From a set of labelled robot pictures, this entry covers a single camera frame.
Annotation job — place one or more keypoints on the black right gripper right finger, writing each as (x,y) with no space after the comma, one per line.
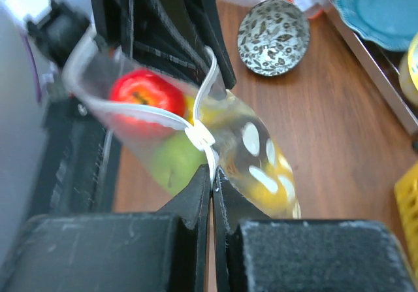
(257,253)

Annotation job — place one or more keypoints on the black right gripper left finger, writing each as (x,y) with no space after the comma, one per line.
(164,250)

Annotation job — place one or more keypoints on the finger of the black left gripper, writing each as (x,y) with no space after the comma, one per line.
(209,8)

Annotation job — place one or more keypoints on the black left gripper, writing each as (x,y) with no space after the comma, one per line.
(163,36)

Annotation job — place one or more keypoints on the red apple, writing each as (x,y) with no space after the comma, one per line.
(143,87)

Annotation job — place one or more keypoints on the yellow lemon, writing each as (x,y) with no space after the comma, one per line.
(272,190)

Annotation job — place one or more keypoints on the clear polka dot zip bag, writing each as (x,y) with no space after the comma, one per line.
(174,127)

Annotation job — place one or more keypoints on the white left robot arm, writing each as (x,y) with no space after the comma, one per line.
(56,27)

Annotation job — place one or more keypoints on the floral patterned ceramic bowl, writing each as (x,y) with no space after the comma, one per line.
(273,37)

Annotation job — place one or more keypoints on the yellow plastic basket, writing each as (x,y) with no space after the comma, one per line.
(405,192)

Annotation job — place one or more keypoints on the teal scalloped plate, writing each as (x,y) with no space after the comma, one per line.
(391,24)

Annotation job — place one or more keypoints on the metal dish rack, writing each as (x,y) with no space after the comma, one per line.
(382,68)

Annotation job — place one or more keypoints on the yellow teal patterned bowl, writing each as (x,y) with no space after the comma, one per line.
(408,73)

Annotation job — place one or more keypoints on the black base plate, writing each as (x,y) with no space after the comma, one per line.
(80,165)

